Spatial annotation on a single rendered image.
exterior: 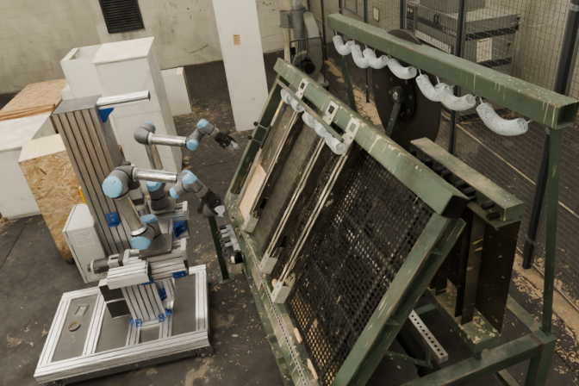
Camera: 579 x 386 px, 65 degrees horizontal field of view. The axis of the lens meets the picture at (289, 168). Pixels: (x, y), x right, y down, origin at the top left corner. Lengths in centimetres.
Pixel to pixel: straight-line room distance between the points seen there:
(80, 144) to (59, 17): 861
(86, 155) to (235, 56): 408
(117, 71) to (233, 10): 207
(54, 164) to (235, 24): 330
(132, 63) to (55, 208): 174
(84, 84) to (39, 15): 452
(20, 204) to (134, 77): 218
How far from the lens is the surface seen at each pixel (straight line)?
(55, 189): 480
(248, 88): 699
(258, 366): 370
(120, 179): 286
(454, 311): 262
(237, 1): 669
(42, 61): 1193
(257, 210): 331
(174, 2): 1114
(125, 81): 544
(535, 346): 288
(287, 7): 882
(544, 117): 199
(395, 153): 206
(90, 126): 304
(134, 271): 325
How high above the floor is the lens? 292
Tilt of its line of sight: 29 degrees down
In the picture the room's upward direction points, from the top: 7 degrees counter-clockwise
